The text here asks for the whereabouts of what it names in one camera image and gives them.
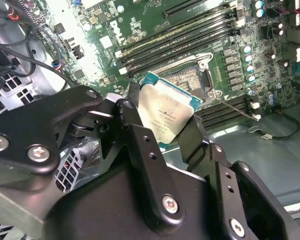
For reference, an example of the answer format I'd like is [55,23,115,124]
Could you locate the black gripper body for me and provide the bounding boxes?
[42,162,228,240]

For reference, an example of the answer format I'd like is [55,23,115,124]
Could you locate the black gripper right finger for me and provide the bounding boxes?
[178,113,300,240]

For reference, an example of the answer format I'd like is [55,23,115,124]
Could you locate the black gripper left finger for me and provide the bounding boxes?
[0,83,187,229]

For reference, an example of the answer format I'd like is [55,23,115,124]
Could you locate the silver CPU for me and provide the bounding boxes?
[136,71,204,151]

